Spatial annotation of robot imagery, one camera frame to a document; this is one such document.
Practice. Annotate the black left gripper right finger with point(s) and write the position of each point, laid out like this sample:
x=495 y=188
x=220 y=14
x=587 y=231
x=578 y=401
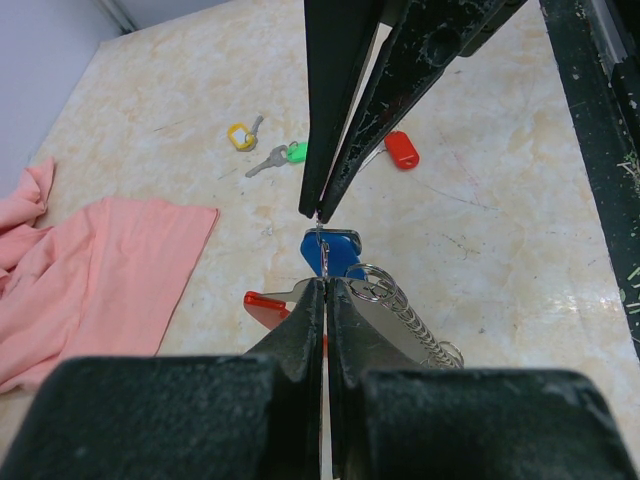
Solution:
x=394 y=419

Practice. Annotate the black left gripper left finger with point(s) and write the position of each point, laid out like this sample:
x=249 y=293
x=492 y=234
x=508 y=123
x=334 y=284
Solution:
x=250 y=416

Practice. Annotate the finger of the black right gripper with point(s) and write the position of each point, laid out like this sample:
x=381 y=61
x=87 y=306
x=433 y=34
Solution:
x=339 y=39
x=407 y=58

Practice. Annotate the blue key tag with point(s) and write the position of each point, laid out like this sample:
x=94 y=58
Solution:
x=333 y=256

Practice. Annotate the black-headed key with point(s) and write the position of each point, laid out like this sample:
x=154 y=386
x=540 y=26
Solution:
x=351 y=235

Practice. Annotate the silver keys on yellow tag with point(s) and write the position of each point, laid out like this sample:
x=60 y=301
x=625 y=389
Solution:
x=255 y=127

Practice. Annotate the red key tag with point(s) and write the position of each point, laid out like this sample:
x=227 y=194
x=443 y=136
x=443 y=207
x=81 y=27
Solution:
x=401 y=150

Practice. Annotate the silver key on red tag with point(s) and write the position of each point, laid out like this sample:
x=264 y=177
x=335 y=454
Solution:
x=370 y=158

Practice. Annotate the green key tag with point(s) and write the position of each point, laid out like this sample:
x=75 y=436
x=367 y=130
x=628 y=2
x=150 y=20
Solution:
x=297 y=152

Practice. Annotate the yellow key tag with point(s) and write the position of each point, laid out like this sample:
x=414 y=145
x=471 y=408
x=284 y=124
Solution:
x=242 y=138

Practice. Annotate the silver key on green tag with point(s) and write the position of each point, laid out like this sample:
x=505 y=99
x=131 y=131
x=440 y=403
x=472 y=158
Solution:
x=277 y=158

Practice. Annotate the pink cloth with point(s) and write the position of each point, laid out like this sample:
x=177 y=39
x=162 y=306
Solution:
x=105 y=281

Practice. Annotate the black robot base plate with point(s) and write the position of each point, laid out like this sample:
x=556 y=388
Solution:
x=610 y=158

